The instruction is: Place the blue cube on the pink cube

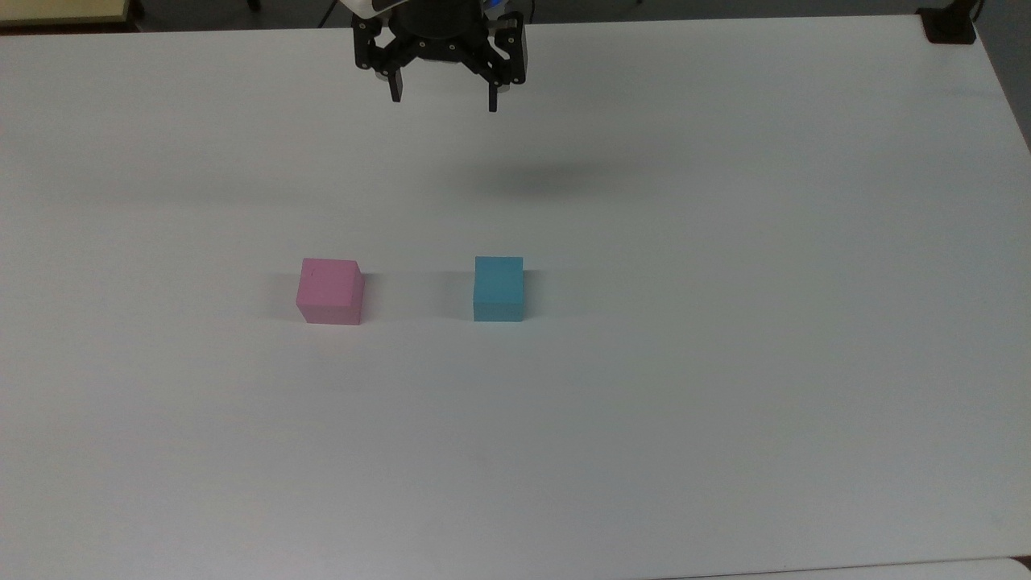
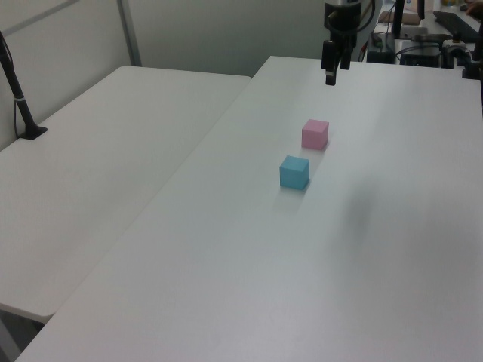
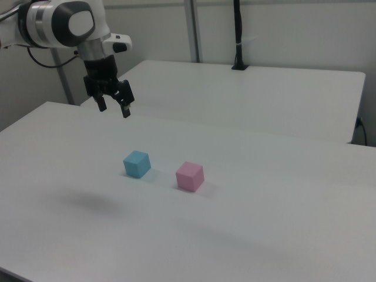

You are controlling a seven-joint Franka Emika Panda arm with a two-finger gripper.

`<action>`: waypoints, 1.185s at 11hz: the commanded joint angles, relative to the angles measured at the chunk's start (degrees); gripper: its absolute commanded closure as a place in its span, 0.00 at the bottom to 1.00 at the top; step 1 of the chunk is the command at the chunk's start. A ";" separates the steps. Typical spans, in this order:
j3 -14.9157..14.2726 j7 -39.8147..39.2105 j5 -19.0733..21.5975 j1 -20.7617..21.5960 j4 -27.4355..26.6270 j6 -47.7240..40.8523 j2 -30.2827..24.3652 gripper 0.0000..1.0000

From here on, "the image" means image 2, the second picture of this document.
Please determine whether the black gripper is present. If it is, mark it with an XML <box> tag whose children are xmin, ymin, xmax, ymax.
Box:
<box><xmin>321</xmin><ymin>0</ymin><xmax>365</xmax><ymax>87</ymax></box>

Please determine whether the pink cube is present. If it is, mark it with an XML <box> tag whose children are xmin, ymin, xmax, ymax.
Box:
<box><xmin>301</xmin><ymin>118</ymin><xmax>330</xmax><ymax>150</ymax></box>

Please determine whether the blue cube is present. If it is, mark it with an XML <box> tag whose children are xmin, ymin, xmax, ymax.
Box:
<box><xmin>278</xmin><ymin>155</ymin><xmax>311</xmax><ymax>190</ymax></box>

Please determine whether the black monitor stand pole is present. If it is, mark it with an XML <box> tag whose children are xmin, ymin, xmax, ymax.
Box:
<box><xmin>392</xmin><ymin>0</ymin><xmax>405</xmax><ymax>38</ymax></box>

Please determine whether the black keyboard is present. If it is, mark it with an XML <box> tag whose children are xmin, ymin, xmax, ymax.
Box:
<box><xmin>432</xmin><ymin>11</ymin><xmax>481</xmax><ymax>43</ymax></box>

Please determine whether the black clamp stand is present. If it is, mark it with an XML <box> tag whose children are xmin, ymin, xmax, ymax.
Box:
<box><xmin>460</xmin><ymin>22</ymin><xmax>483</xmax><ymax>80</ymax></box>

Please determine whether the black camera stand pole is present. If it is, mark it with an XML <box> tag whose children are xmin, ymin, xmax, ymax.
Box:
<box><xmin>0</xmin><ymin>29</ymin><xmax>49</xmax><ymax>142</ymax></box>

